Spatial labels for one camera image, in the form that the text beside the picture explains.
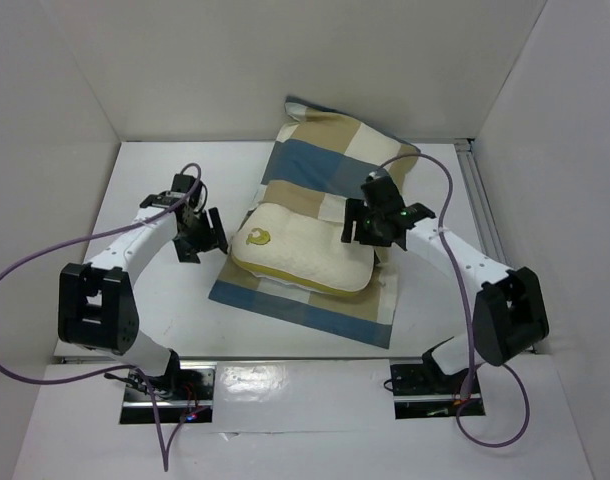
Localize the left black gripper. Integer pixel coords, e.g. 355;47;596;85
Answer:
171;207;228;264

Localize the cream pillow with yellow edge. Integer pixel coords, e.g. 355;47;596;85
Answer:
230;203;375;296

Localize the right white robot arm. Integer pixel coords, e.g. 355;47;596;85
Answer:
341;199;550;392

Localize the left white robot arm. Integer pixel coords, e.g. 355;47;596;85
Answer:
58;192;228;399

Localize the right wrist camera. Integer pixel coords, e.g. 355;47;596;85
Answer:
361;175;405;215

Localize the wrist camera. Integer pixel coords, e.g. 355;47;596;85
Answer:
361;175;405;215
171;173;202;203

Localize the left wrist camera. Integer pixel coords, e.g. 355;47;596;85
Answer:
171;173;202;203

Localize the aluminium rail right side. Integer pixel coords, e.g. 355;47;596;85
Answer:
454;139;509;265

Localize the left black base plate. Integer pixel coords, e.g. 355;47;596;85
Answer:
124;368;215;402

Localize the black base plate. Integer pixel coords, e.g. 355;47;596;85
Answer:
383;363;467;396
124;368;215;402

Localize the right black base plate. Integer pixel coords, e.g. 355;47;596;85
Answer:
383;363;467;396

